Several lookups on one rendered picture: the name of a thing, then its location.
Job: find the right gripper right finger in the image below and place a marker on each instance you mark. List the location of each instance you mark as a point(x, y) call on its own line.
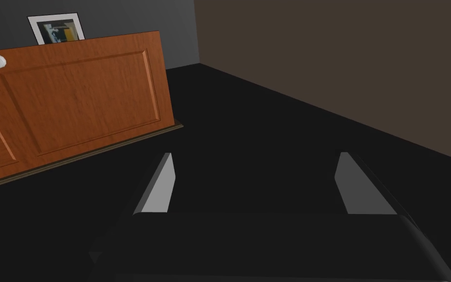
point(360, 192)

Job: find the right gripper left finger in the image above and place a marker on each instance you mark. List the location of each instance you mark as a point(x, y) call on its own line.
point(159, 192)

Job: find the brown wooden door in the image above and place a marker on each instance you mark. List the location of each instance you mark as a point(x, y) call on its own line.
point(76, 102)

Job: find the white framed wall picture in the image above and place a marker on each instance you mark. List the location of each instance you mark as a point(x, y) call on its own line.
point(57, 29)

